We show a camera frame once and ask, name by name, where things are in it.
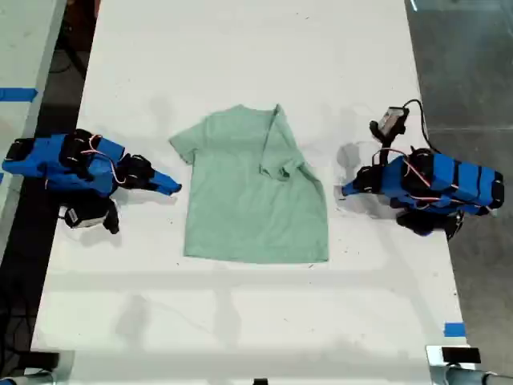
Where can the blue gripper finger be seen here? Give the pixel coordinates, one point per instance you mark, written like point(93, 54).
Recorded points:
point(350, 195)
point(162, 189)
point(354, 186)
point(166, 179)

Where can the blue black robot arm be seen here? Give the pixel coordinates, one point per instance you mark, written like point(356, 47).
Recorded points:
point(52, 160)
point(449, 180)

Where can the pale green T-shirt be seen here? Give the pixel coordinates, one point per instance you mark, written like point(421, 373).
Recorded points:
point(248, 200)

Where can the long blue tape strip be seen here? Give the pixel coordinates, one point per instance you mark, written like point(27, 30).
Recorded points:
point(18, 94)

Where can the white side table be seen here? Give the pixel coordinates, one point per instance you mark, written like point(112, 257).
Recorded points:
point(24, 60)

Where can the short blue tape strip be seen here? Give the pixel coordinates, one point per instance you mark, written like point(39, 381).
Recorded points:
point(455, 329)

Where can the black box on white plate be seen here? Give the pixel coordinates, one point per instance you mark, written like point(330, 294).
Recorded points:
point(460, 355)

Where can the black box with grey pipe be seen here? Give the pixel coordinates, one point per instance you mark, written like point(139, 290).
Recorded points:
point(40, 359)

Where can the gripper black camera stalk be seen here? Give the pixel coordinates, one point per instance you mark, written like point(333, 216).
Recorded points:
point(112, 218)
point(380, 136)

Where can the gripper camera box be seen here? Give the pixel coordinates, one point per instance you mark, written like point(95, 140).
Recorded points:
point(82, 216)
point(393, 119)

